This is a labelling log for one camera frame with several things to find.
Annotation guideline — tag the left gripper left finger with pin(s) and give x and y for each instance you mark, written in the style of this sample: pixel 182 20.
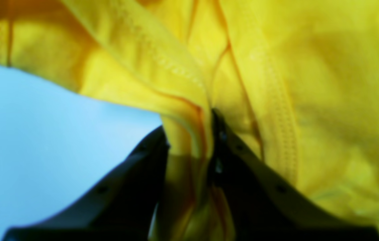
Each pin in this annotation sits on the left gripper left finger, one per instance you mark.
pixel 119 207

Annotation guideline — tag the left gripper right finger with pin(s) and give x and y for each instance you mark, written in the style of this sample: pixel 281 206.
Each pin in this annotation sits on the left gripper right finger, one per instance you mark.
pixel 264 206

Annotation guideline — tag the yellow orange T-shirt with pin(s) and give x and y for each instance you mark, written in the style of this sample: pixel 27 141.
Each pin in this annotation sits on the yellow orange T-shirt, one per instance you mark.
pixel 297 80

